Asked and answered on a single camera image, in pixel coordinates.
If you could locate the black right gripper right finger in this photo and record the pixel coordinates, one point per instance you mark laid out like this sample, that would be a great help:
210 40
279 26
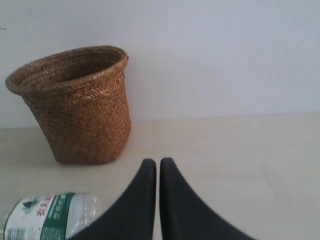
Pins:
184 215

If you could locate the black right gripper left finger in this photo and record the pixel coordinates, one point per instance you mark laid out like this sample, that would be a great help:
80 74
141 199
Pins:
132 216

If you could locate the clear plastic bottle green label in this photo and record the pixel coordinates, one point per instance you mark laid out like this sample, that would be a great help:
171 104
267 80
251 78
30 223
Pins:
54 217

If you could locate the brown woven wicker basket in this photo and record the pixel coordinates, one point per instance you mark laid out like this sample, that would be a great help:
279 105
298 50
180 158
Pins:
78 98

